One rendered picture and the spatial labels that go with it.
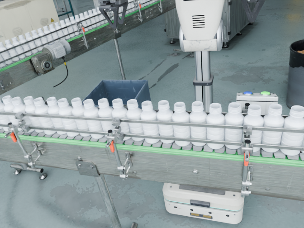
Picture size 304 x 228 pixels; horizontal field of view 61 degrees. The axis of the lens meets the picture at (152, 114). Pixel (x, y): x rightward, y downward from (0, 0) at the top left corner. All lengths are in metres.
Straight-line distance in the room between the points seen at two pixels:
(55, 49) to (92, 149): 1.39
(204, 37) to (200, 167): 0.68
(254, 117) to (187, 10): 0.69
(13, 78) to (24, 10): 2.76
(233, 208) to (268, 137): 0.93
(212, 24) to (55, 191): 1.83
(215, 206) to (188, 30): 1.08
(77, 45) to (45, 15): 2.57
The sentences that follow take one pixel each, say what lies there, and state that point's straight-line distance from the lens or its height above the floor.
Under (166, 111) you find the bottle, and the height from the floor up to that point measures 1.14.
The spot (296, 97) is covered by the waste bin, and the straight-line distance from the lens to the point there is 2.92.
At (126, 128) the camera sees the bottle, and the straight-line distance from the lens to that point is 0.99.
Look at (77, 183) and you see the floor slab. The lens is 2.41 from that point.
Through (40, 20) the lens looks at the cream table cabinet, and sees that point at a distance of 5.14.
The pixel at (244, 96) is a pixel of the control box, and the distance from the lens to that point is 1.00.
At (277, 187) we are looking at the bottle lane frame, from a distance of 1.02.
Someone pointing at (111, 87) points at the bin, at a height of 0.90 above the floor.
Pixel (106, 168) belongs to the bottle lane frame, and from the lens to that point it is 1.14.
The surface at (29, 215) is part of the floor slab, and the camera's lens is 2.38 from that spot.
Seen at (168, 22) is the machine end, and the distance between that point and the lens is 4.99.
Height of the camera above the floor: 1.62
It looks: 33 degrees down
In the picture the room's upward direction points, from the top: 10 degrees counter-clockwise
